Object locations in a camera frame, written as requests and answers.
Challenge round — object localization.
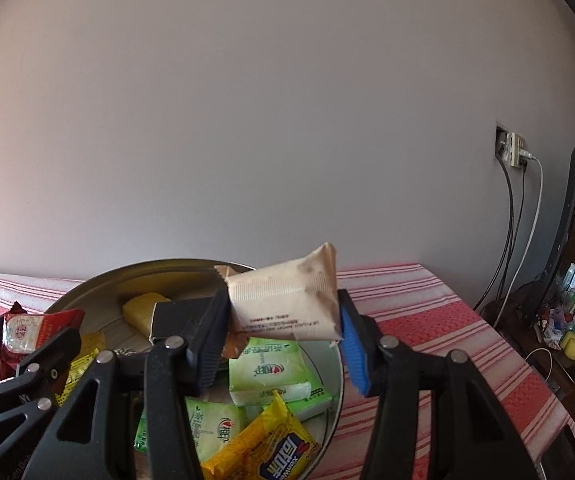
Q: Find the yellow cracker packet blue label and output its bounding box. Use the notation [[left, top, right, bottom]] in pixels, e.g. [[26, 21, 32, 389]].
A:
[[202, 390, 321, 480]]

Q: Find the wall power outlet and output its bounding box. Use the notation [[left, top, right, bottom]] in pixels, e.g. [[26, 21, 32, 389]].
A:
[[495, 121, 531, 170]]

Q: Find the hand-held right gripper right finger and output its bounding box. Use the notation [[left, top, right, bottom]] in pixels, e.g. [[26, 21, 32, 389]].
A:
[[336, 289, 541, 480]]

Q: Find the dark side table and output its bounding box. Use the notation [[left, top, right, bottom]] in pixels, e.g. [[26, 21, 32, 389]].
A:
[[482, 280, 575, 396]]

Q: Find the black cardboard box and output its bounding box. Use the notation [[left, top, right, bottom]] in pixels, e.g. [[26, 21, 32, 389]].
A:
[[148, 297, 221, 347]]

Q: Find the light green tissue pack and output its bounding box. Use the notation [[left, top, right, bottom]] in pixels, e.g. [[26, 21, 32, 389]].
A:
[[287, 385, 333, 421]]

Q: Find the leaf print tissue pack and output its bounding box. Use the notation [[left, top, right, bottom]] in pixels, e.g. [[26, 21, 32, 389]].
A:
[[135, 395, 248, 461], [228, 337, 313, 407]]

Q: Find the small yellow sponge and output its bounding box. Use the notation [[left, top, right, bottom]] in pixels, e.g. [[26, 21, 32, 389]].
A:
[[122, 291, 173, 336]]

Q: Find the black cable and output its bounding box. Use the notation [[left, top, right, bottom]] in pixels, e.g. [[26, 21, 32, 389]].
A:
[[473, 157, 514, 313], [487, 167, 527, 311]]

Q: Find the blue round cookie tin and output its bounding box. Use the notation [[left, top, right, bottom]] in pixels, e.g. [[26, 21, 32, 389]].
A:
[[42, 258, 344, 480]]

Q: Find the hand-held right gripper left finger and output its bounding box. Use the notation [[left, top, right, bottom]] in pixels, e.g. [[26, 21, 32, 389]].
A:
[[25, 290, 231, 480]]

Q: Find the beige snack packet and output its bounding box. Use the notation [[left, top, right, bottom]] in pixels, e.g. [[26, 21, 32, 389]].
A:
[[214, 241, 345, 361]]

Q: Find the red snack packet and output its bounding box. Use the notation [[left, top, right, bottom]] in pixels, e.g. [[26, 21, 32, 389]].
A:
[[0, 301, 86, 381]]

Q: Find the gold snack packet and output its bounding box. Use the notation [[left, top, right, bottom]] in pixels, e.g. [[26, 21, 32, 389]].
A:
[[55, 332, 108, 406]]

